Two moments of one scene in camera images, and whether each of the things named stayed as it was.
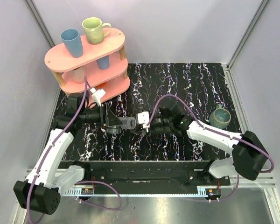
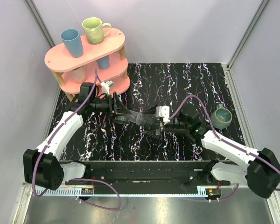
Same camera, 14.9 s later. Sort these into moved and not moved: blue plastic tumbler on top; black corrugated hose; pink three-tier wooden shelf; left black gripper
Moved: left black gripper
Not moved: blue plastic tumbler on top; black corrugated hose; pink three-tier wooden shelf
